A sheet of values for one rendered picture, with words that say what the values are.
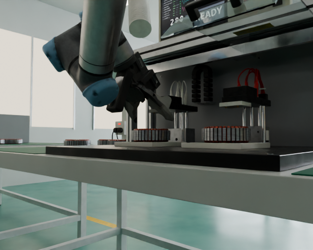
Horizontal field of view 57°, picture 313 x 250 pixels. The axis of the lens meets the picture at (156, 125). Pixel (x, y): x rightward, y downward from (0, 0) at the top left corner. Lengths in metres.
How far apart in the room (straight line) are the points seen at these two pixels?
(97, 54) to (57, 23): 5.59
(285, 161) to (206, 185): 0.11
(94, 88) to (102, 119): 5.74
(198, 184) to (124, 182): 0.16
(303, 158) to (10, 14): 5.54
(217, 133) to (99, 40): 0.31
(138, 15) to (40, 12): 4.07
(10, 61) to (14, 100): 0.66
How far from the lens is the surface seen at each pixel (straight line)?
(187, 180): 0.44
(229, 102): 0.72
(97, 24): 0.55
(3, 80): 5.45
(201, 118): 1.03
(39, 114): 5.62
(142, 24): 2.13
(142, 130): 0.79
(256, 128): 0.80
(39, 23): 5.98
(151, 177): 0.49
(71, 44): 0.72
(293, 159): 0.47
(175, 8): 1.04
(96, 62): 0.60
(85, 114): 6.11
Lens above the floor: 0.79
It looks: 3 degrees up
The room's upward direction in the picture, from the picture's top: straight up
